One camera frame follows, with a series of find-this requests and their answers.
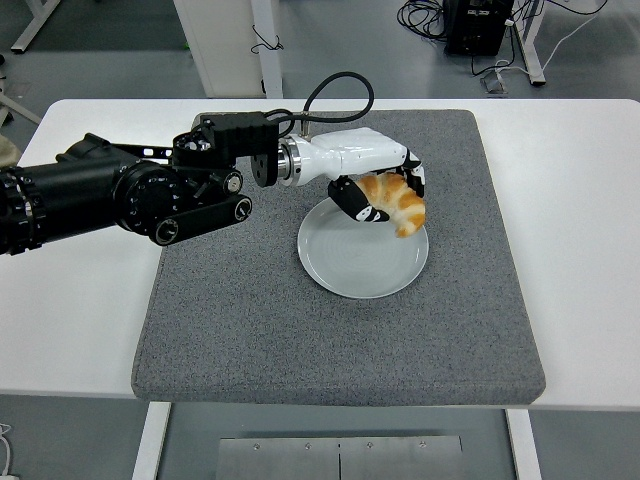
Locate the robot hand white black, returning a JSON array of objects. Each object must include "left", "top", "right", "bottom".
[{"left": 292, "top": 127, "right": 427, "bottom": 225}]

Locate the croissant bread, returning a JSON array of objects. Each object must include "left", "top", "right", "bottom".
[{"left": 355, "top": 172, "right": 427, "bottom": 240}]

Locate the grey round plate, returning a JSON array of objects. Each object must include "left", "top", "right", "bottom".
[{"left": 297, "top": 197, "right": 430, "bottom": 300}]

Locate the grey metal plate with screws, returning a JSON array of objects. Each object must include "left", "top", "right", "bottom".
[{"left": 218, "top": 435, "right": 464, "bottom": 480}]

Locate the black computer tower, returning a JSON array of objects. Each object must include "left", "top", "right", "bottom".
[{"left": 443, "top": 0, "right": 516, "bottom": 57}]

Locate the grey felt mat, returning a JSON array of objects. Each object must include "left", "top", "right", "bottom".
[{"left": 130, "top": 109, "right": 547, "bottom": 407}]

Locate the white desk leg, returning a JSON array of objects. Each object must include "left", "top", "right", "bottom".
[{"left": 514, "top": 0, "right": 547, "bottom": 87}]

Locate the white table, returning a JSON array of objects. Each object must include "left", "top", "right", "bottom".
[{"left": 0, "top": 98, "right": 640, "bottom": 480}]

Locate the grey stand base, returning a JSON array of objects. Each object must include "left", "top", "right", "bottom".
[{"left": 0, "top": 53, "right": 41, "bottom": 132}]

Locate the white slanted table leg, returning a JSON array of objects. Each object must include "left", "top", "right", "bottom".
[{"left": 10, "top": 0, "right": 62, "bottom": 55}]

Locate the black cable bundle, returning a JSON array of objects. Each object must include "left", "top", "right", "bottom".
[{"left": 397, "top": 0, "right": 449, "bottom": 44}]

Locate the clear plastic bracket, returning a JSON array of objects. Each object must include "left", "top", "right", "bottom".
[{"left": 479, "top": 68, "right": 511, "bottom": 95}]

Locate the thin black cable on floor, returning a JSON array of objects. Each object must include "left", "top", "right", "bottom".
[{"left": 249, "top": 24, "right": 285, "bottom": 54}]

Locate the white cable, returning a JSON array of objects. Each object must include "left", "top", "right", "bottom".
[{"left": 0, "top": 422, "right": 16, "bottom": 479}]

